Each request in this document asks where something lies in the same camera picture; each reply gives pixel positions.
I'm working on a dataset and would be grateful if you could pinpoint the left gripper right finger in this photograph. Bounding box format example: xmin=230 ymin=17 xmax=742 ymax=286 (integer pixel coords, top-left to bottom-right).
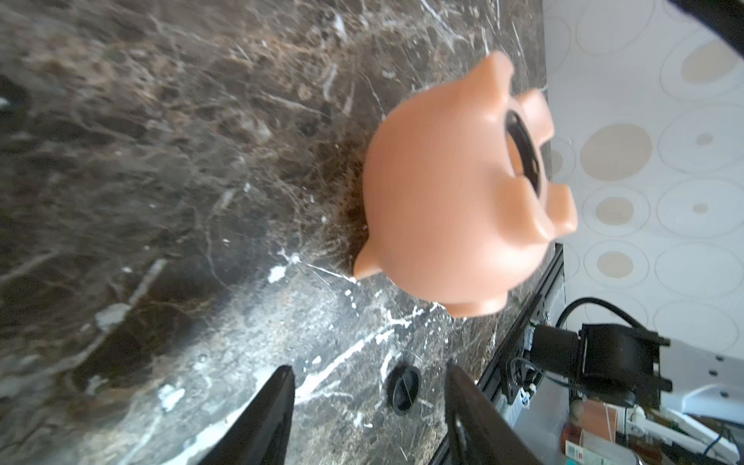
xmin=445 ymin=363 xmax=541 ymax=465

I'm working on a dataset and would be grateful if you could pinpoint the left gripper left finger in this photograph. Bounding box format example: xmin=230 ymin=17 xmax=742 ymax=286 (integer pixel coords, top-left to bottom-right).
xmin=201 ymin=365 xmax=296 ymax=465

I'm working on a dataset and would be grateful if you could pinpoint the black plug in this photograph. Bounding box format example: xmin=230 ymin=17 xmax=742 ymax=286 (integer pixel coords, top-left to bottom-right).
xmin=387 ymin=364 xmax=420 ymax=416

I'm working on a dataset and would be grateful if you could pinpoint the pink piggy bank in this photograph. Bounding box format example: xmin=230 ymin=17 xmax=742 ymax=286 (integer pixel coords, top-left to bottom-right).
xmin=354 ymin=52 xmax=579 ymax=318

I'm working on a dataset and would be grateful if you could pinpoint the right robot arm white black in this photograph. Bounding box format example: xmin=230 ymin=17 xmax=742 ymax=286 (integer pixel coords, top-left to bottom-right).
xmin=526 ymin=298 xmax=743 ymax=424

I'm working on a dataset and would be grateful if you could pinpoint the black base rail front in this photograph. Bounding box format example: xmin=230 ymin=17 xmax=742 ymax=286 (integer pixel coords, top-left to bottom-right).
xmin=430 ymin=244 xmax=564 ymax=464

